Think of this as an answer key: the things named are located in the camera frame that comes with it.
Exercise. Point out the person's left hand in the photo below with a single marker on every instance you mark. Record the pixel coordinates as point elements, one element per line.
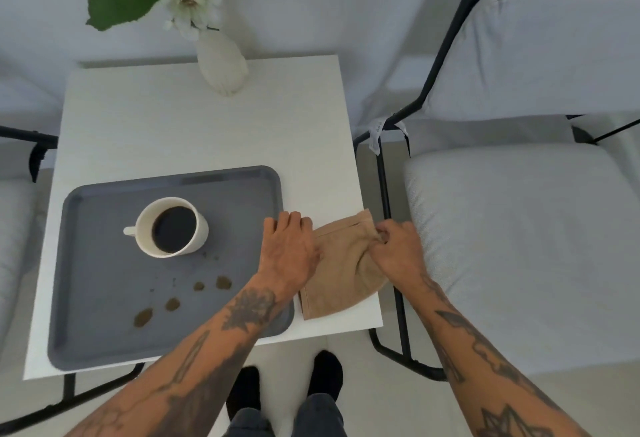
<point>290,257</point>

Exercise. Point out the person's right hand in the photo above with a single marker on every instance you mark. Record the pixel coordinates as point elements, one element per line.
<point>400,257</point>

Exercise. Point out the person's right fingers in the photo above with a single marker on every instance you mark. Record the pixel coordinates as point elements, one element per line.
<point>386,234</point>

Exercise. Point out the person's left fingers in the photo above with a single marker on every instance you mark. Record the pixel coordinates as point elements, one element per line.
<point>290,222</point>

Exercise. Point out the beige cloth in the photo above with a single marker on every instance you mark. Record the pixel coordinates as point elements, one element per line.
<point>340,272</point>

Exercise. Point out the person's right forearm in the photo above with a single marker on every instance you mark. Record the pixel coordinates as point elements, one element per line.
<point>480,351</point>

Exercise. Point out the person's left forearm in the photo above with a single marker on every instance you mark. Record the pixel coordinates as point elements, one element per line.
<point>200,351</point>

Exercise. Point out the white fabric tag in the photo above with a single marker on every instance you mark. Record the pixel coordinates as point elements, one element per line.
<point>375,136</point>

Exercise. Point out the black coffee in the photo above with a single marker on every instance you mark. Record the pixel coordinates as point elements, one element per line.
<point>174,229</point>

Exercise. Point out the white chair seat cushion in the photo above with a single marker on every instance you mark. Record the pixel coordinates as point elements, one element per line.
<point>525,252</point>

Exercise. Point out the white ceramic cup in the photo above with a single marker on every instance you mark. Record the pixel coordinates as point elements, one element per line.
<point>145,232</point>

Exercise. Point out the person's right foot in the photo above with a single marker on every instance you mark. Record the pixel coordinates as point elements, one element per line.
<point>326,374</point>

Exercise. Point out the person's foot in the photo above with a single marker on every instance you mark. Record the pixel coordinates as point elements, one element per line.
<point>245,391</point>
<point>326,374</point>

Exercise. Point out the white ceramic vase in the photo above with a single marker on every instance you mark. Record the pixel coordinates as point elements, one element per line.
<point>222,64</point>

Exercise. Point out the person's left foot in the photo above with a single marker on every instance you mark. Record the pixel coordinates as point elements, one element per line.
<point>245,391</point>

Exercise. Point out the grey plastic tray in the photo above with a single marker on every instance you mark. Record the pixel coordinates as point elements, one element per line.
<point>100,277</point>

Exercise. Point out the person's dark trousers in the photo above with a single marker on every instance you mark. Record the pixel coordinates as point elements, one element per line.
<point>310,419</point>

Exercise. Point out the white chair back cushion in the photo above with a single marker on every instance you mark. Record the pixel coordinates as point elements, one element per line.
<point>540,52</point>

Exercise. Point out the large white flower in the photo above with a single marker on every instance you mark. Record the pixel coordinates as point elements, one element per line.
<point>191,2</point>

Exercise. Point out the black metal armrest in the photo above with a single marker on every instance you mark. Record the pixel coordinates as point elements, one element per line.
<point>35,144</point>

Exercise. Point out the black metal chair frame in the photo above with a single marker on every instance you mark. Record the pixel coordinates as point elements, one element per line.
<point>401,331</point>

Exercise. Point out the black table frame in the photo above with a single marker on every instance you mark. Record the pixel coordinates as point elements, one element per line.
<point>70,396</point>

